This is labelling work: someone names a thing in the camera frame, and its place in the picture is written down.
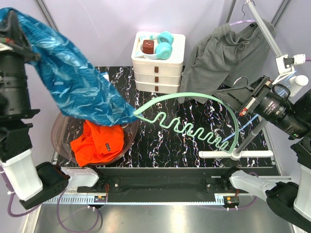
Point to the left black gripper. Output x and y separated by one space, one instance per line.
11 34

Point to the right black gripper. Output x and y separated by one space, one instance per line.
236 97

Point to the grey shorts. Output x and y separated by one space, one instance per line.
225 58

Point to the blue patterned shorts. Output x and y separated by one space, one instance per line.
78 88

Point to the orange shorts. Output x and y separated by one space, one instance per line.
98 144

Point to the light blue wire hanger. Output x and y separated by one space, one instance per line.
284 81

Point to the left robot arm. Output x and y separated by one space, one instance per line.
32 184

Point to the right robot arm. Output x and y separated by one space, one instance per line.
290 201

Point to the lilac hanger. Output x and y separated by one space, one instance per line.
242 21

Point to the white clothes rack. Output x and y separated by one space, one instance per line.
270 100

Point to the teal headphones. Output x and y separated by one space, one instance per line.
163 49

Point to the white drawer unit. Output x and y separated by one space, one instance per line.
159 76

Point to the brown cube box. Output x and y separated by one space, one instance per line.
148 46

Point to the pink transparent basin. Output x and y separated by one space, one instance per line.
66 129

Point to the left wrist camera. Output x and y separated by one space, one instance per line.
4 47

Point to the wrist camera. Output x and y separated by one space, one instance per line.
285 65
4 47

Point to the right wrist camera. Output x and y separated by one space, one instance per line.
285 65

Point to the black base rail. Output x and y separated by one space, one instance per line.
158 185

